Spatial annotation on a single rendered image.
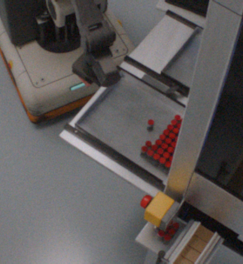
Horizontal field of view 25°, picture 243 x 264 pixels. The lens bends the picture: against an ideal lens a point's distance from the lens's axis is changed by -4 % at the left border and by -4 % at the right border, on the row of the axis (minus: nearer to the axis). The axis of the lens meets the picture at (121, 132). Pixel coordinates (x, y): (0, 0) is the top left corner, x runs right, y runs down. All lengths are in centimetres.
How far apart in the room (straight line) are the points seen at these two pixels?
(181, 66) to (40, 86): 89
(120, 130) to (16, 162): 106
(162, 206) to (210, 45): 66
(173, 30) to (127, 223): 99
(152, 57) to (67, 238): 102
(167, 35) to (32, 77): 87
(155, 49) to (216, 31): 105
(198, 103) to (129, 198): 155
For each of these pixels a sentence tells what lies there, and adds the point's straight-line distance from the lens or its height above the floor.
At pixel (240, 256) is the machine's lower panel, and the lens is 170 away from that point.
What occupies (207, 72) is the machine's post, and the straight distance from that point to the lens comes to 106.
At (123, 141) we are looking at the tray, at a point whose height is 88.
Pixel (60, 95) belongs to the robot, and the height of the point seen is 23.
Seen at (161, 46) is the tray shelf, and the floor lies 88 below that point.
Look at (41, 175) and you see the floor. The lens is 272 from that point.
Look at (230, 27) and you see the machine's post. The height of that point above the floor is 176.
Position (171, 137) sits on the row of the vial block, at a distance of 175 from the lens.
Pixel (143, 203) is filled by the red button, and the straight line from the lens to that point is 156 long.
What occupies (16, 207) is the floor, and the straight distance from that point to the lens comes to 267.
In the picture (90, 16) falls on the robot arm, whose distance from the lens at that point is 142.
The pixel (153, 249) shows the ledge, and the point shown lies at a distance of 165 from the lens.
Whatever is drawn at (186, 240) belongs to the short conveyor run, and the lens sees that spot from 158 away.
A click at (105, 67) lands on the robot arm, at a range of 143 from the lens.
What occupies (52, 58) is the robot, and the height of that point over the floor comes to 28.
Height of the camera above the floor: 245
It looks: 61 degrees down
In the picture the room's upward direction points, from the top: 4 degrees clockwise
